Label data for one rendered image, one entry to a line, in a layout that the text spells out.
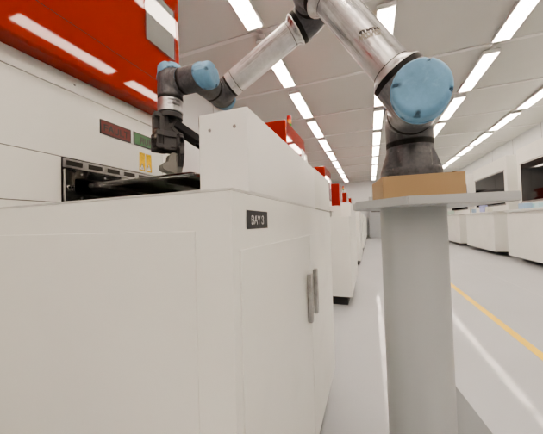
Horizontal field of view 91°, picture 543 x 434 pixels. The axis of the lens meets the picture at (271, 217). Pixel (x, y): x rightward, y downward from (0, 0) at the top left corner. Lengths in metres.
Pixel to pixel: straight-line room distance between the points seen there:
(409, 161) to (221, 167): 0.48
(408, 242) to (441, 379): 0.33
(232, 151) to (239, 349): 0.30
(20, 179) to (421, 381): 1.09
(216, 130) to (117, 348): 0.40
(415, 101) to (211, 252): 0.50
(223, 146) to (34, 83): 0.63
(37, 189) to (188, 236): 0.58
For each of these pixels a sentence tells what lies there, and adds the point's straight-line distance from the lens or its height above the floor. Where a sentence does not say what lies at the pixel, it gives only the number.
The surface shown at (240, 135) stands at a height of 0.91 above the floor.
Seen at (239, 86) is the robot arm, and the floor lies 1.22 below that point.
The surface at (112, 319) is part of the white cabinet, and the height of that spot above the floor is 0.62.
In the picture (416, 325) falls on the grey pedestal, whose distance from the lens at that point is 0.78.
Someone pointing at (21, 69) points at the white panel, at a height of 1.17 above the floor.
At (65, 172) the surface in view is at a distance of 0.95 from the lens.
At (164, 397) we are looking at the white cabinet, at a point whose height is 0.51.
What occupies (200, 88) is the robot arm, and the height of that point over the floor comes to 1.17.
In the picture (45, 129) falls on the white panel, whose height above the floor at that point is 1.04.
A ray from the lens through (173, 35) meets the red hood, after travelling 1.43.
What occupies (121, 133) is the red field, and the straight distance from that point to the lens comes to 1.10.
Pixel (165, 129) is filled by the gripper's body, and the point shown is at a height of 1.06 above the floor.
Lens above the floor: 0.77
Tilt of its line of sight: 2 degrees up
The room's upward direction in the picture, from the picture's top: 2 degrees counter-clockwise
